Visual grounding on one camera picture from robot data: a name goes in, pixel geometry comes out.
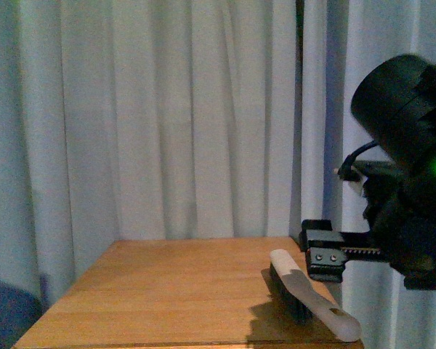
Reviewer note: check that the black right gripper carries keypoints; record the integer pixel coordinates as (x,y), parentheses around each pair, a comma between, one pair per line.
(397,236)

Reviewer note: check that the white hand brush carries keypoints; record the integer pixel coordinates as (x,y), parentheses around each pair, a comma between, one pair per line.
(303,302)

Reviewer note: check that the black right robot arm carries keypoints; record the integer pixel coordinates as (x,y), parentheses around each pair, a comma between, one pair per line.
(396,171)

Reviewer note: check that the wooden dresser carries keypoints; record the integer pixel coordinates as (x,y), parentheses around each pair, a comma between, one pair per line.
(205,293)

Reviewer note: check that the light grey curtain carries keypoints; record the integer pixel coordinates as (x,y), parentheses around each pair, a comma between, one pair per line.
(180,119)

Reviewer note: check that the blue round seat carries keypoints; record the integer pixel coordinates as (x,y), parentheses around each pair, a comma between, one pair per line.
(19,311)

